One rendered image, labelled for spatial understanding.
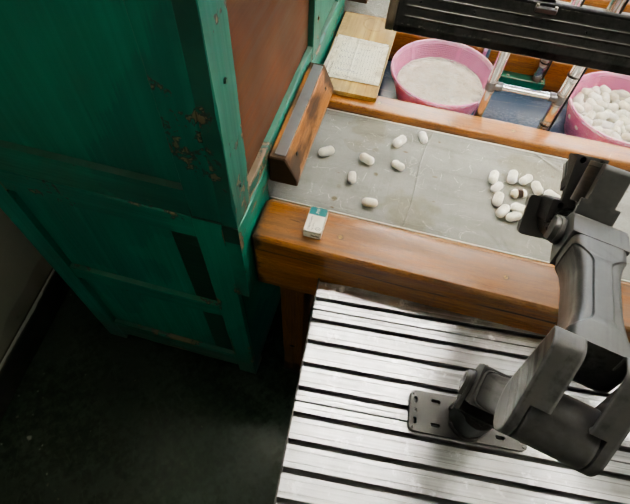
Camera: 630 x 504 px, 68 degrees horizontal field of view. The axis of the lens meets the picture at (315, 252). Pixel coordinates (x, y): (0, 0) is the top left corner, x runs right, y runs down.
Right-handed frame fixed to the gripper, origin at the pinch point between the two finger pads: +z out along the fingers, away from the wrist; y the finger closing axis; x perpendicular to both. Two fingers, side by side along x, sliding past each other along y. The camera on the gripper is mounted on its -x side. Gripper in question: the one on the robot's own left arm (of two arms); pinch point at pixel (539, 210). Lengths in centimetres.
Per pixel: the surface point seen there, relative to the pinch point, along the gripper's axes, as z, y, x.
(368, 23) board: 50, 42, -33
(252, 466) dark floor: 22, 46, 93
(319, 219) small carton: -1.7, 38.2, 10.5
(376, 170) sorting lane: 16.1, 30.2, 1.0
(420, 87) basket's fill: 40, 25, -19
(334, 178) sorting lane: 12.4, 38.5, 4.3
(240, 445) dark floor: 26, 51, 91
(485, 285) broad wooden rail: -3.7, 5.8, 14.8
